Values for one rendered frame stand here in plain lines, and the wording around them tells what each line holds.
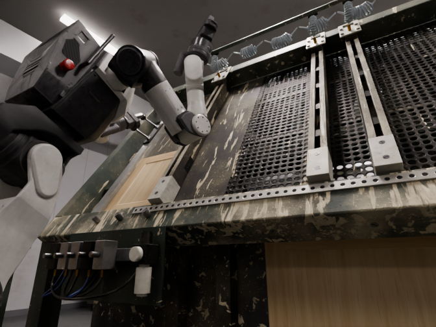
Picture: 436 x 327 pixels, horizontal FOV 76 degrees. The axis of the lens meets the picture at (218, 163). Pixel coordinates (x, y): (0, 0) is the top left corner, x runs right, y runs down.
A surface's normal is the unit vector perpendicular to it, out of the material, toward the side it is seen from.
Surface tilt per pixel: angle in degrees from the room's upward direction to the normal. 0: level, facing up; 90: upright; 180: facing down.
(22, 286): 90
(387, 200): 57
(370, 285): 90
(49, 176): 90
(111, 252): 90
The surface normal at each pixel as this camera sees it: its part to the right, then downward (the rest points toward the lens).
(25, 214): 0.69, 0.13
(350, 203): -0.41, -0.75
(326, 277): -0.49, -0.29
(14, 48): 0.81, -0.20
